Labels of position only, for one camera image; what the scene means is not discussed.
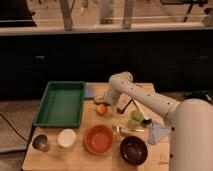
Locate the dark purple bowl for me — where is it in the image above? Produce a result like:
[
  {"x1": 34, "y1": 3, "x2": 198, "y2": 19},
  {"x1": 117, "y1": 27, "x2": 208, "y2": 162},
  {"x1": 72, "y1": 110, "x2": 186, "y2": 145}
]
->
[{"x1": 120, "y1": 136, "x2": 148, "y2": 166}]

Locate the gold spoon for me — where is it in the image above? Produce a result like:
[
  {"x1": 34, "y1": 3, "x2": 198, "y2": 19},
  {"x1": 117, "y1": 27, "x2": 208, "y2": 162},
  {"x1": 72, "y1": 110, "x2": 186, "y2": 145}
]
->
[{"x1": 112, "y1": 126, "x2": 143, "y2": 136}]

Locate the light blue cloth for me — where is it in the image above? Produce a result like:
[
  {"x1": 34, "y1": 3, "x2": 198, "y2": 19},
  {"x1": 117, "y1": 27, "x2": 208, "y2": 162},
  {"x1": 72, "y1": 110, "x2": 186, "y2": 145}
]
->
[{"x1": 148, "y1": 121, "x2": 170, "y2": 145}]

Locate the blue sponge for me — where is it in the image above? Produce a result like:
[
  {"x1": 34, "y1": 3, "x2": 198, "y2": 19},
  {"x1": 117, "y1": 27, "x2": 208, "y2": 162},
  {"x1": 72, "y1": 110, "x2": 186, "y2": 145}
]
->
[{"x1": 85, "y1": 86, "x2": 94, "y2": 100}]

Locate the green pea pod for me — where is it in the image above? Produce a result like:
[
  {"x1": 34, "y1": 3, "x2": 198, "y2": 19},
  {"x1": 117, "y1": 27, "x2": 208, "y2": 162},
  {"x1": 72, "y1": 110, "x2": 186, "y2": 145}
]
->
[{"x1": 93, "y1": 99, "x2": 110, "y2": 106}]

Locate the chocolate bar block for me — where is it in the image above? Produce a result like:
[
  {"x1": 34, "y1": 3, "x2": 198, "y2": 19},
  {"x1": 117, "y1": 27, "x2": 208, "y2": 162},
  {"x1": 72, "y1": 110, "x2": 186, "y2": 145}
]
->
[{"x1": 117, "y1": 94, "x2": 132, "y2": 114}]

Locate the white handled brush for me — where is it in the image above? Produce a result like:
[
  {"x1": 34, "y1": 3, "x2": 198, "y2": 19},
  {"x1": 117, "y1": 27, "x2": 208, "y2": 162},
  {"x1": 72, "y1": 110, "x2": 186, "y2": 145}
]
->
[{"x1": 133, "y1": 100, "x2": 152, "y2": 125}]

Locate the orange apple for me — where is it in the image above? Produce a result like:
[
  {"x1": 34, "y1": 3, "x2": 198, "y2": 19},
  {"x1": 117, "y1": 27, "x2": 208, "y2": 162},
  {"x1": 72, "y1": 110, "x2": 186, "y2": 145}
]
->
[{"x1": 96, "y1": 104, "x2": 108, "y2": 116}]

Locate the green plastic cup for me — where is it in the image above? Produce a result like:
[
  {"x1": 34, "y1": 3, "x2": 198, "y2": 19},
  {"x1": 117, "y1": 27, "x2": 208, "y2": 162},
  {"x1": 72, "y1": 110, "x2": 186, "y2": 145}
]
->
[{"x1": 130, "y1": 110, "x2": 143, "y2": 127}]

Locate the white cup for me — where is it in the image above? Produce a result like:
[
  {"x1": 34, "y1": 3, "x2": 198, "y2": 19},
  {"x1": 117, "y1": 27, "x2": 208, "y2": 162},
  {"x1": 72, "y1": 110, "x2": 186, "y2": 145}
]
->
[{"x1": 57, "y1": 129, "x2": 77, "y2": 148}]

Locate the green plastic tray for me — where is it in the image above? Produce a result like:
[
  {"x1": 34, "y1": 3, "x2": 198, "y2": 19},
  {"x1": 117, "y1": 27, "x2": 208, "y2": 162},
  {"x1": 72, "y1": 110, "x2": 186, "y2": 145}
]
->
[{"x1": 34, "y1": 81, "x2": 86, "y2": 128}]

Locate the small metal cup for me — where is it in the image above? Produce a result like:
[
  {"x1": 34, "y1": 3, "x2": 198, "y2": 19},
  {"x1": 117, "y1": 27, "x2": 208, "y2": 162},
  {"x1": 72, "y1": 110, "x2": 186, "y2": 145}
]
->
[{"x1": 32, "y1": 135, "x2": 49, "y2": 152}]

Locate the orange bowl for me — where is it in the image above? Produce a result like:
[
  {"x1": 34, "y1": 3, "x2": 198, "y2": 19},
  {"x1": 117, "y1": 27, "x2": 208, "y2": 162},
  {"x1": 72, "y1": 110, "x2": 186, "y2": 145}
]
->
[{"x1": 83, "y1": 124, "x2": 114, "y2": 156}]

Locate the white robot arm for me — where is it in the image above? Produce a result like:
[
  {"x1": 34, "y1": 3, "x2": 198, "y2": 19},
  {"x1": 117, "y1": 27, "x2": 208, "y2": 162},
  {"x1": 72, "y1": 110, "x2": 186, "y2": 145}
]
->
[{"x1": 104, "y1": 72, "x2": 213, "y2": 171}]

